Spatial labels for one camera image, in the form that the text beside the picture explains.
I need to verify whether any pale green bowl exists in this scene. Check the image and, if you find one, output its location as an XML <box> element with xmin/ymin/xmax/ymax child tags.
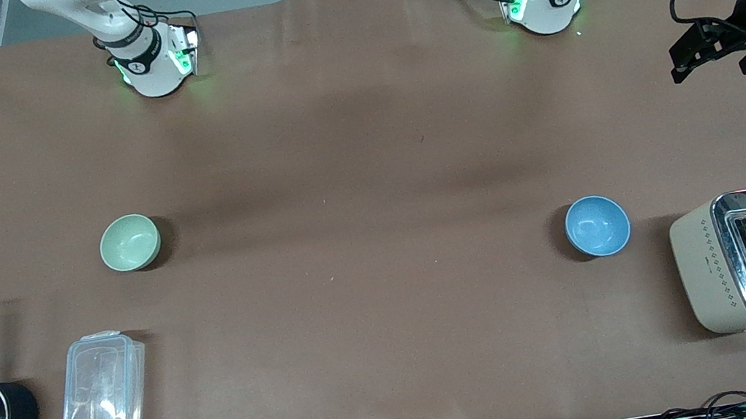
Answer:
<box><xmin>95</xmin><ymin>210</ymin><xmax>165</xmax><ymax>276</ymax></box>

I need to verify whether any blue bowl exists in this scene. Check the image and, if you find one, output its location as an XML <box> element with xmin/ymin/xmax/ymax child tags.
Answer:
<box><xmin>560</xmin><ymin>191</ymin><xmax>635</xmax><ymax>262</ymax></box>

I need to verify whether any clear plastic food container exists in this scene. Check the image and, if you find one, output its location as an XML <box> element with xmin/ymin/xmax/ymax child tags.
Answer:
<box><xmin>47</xmin><ymin>325</ymin><xmax>157</xmax><ymax>419</ymax></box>

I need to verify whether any brown table cover sheet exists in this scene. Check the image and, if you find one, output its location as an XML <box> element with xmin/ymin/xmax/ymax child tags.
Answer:
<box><xmin>0</xmin><ymin>0</ymin><xmax>746</xmax><ymax>419</ymax></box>

